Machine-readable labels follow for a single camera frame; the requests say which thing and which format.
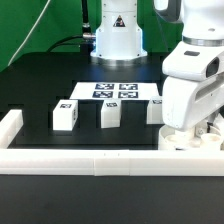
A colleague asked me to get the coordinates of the white sheet with markers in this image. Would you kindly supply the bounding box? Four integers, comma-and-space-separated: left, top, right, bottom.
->
70, 82, 159, 100

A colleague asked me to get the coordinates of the black cable with connector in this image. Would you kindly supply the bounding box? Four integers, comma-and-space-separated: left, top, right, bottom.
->
46, 0, 98, 53

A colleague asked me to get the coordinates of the white U-shaped fence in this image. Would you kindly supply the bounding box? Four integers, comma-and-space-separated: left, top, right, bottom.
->
0, 109, 224, 176

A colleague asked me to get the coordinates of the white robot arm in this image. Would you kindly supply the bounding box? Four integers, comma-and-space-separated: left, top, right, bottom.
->
91, 0, 224, 131

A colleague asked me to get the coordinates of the white cable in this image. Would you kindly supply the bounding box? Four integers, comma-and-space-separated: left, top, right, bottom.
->
7, 0, 53, 67

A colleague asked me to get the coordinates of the white round stool seat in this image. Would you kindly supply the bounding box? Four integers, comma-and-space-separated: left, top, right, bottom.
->
158, 125, 224, 152

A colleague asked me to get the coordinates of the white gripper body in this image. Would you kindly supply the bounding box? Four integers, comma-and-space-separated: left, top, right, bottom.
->
162, 42, 224, 131

